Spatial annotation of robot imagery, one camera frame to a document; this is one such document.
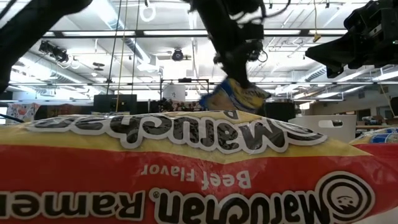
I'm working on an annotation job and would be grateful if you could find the black ceiling spotlight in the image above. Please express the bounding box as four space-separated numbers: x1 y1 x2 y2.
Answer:
38 39 70 64
247 39 269 63

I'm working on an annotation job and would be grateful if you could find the black box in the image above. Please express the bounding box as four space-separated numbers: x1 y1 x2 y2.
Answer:
263 101 297 123

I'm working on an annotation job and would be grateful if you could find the white hanging ring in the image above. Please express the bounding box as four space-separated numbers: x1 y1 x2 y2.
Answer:
139 2 157 23

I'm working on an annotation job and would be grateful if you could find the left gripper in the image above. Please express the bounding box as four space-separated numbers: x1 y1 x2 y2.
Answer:
189 0 266 90

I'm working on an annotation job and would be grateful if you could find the red beef ramen pack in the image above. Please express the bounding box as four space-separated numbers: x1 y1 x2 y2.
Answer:
0 109 398 224

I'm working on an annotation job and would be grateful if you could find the white plastic bin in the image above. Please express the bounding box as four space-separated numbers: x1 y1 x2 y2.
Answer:
288 114 358 144

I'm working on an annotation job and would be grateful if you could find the black overhead camera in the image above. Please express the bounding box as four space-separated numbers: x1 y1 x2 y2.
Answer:
171 48 185 62

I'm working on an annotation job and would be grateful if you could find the yellow hanging cord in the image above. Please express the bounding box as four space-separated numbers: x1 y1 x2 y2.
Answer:
312 0 323 44

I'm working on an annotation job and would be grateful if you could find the silver ceiling duct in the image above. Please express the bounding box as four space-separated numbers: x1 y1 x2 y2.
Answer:
9 51 108 94
306 67 330 82

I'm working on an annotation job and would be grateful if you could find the dark patterned cloth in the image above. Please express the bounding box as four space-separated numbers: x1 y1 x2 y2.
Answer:
34 104 94 121

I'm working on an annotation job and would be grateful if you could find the black flat screen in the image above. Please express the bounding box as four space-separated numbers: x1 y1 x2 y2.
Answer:
93 93 138 114

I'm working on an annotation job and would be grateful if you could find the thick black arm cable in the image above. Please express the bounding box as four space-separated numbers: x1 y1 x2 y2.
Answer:
0 113 25 124

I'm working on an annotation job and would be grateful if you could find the floral fruit print cloth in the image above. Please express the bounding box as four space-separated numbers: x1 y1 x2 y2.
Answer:
6 102 41 124

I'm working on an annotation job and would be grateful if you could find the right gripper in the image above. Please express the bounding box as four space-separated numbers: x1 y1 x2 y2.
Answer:
305 0 398 79

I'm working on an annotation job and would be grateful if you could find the white box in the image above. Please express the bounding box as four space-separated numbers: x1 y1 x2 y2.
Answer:
162 84 187 102

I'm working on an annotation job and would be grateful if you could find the blue chicken ramen pack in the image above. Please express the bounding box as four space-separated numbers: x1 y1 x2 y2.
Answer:
349 126 398 146
198 77 272 114

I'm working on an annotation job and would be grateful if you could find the rig light bar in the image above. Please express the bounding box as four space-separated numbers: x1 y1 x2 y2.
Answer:
42 29 349 39

